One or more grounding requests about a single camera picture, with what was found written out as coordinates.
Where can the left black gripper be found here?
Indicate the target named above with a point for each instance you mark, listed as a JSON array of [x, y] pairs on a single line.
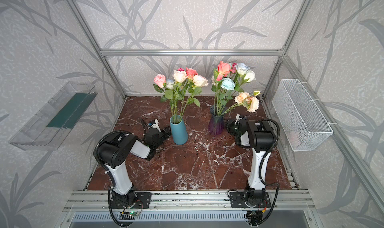
[[157, 135]]

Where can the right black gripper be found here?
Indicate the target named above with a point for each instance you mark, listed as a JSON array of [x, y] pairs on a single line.
[[232, 129]]

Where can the blue purple glass vase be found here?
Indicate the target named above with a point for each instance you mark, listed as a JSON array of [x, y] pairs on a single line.
[[216, 123]]

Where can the teal ceramic vase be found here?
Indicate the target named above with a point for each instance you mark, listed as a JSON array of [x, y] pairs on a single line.
[[178, 130]]

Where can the pink white rose bunch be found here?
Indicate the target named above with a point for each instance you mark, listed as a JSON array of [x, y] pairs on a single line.
[[199, 82]]

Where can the coral red rose stem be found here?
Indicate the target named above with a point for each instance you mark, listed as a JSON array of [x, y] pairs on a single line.
[[191, 72]]

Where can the cream peach flower stem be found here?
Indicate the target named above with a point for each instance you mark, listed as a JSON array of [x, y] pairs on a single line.
[[244, 99]]

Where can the pink and white rose stem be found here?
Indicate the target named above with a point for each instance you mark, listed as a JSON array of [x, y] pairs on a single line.
[[166, 87]]

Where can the cream rose stem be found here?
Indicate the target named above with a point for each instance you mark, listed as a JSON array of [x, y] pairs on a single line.
[[180, 89]]

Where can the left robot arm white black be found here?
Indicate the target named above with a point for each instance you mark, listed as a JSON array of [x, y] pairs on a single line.
[[111, 154]]

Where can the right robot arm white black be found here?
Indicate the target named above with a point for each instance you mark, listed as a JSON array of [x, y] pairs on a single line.
[[260, 137]]

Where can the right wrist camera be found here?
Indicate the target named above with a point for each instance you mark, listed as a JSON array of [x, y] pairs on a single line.
[[238, 118]]

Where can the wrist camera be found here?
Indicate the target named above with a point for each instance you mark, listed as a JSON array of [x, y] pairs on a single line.
[[154, 124], [238, 118]]

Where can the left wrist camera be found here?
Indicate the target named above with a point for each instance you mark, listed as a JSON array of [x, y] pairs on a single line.
[[154, 124]]

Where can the white wire mesh basket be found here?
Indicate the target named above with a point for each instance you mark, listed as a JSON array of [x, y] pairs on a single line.
[[303, 123]]

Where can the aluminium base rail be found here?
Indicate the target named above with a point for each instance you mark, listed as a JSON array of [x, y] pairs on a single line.
[[174, 206]]

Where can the clear plastic wall tray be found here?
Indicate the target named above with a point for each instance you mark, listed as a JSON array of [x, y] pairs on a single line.
[[48, 129]]

